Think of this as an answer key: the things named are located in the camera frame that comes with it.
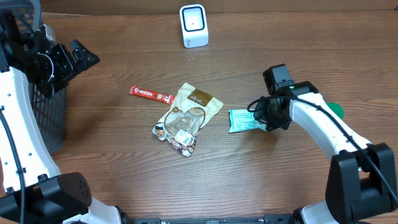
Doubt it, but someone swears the brown cookie bag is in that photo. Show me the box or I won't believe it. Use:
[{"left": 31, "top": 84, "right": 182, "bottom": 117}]
[{"left": 152, "top": 83, "right": 223, "bottom": 157}]

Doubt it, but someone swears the red Nescafe stick sachet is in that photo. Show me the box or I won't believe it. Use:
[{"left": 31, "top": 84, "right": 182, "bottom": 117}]
[{"left": 129, "top": 85, "right": 175, "bottom": 105}]

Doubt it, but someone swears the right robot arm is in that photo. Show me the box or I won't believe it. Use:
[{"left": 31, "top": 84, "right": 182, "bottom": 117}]
[{"left": 248, "top": 64, "right": 397, "bottom": 224}]

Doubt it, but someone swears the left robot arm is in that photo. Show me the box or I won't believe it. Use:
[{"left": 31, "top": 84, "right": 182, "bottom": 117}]
[{"left": 1, "top": 9, "right": 122, "bottom": 223}]

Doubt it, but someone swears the white barcode scanner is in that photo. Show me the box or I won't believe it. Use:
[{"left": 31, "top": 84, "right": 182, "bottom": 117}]
[{"left": 179, "top": 4, "right": 209, "bottom": 49}]

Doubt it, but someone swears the green lid jar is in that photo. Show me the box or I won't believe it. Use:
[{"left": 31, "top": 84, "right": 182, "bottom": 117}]
[{"left": 327, "top": 102, "right": 345, "bottom": 119}]

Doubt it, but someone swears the grey plastic mesh basket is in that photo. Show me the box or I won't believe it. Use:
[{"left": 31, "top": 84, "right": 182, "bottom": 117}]
[{"left": 1, "top": 0, "right": 67, "bottom": 154}]

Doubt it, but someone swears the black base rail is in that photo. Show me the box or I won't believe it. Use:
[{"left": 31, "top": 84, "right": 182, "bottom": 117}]
[{"left": 131, "top": 214, "right": 300, "bottom": 224}]

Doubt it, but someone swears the green wet wipes pack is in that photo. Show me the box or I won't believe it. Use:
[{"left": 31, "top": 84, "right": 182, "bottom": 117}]
[{"left": 229, "top": 110, "right": 266, "bottom": 133}]

